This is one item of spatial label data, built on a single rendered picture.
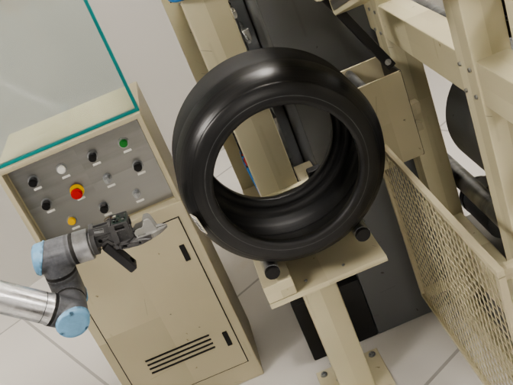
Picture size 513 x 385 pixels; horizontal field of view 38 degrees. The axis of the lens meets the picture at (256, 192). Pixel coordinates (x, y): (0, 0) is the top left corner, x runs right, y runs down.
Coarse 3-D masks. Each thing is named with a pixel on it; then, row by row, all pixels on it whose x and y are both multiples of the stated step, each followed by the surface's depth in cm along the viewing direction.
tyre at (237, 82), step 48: (288, 48) 204; (192, 96) 200; (240, 96) 185; (288, 96) 186; (336, 96) 189; (192, 144) 190; (336, 144) 225; (384, 144) 201; (192, 192) 194; (288, 192) 231; (336, 192) 227; (240, 240) 201; (288, 240) 205; (336, 240) 208
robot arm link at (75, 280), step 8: (72, 272) 207; (48, 280) 206; (56, 280) 205; (64, 280) 206; (72, 280) 207; (80, 280) 211; (56, 288) 206; (64, 288) 204; (80, 288) 207; (88, 296) 214
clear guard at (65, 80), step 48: (0, 0) 236; (48, 0) 239; (0, 48) 242; (48, 48) 245; (96, 48) 248; (0, 96) 249; (48, 96) 252; (96, 96) 254; (0, 144) 256; (48, 144) 258
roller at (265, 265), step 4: (264, 264) 213; (268, 264) 211; (272, 264) 211; (276, 264) 212; (264, 268) 212; (268, 268) 210; (272, 268) 210; (276, 268) 210; (264, 272) 211; (268, 272) 210; (272, 272) 210; (276, 272) 211; (268, 276) 211; (272, 276) 211; (276, 276) 211
